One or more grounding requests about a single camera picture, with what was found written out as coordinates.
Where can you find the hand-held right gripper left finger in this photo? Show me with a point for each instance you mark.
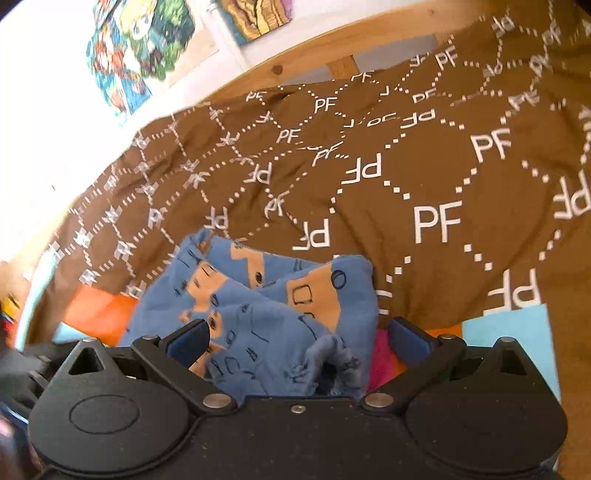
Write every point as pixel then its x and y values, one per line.
pixel 189 344

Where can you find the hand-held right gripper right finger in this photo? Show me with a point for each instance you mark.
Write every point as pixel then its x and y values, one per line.
pixel 406 341

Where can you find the blue printed pants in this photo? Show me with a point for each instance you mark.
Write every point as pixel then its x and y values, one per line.
pixel 258 304

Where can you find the orange and blue bed sheet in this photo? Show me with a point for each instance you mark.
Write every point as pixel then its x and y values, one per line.
pixel 101 314

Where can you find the brown patterned blanket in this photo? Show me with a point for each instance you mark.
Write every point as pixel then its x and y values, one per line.
pixel 415 161

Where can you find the green cartoon wall poster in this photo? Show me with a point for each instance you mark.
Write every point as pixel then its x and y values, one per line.
pixel 138 50

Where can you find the wooden bed frame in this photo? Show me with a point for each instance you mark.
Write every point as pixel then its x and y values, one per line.
pixel 300 60

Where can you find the gold purple wall poster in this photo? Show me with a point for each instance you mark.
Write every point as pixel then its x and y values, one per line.
pixel 258 18

